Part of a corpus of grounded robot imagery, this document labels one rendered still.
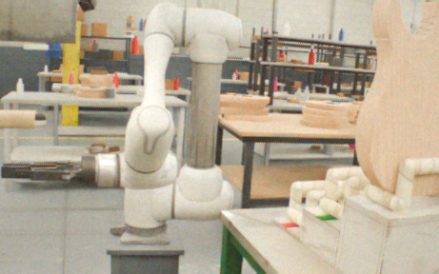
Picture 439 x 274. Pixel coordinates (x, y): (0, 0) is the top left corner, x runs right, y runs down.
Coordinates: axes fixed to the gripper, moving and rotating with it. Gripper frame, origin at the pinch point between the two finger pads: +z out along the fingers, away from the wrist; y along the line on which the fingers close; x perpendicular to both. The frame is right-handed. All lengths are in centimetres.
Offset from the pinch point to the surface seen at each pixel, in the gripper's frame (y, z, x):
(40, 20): -47, -9, 35
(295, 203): -10, -73, -8
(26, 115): -33.1, -6.2, 18.8
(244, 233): -13, -57, -14
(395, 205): -50, -74, 5
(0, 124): -33.3, -1.7, 17.3
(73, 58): 653, -11, 16
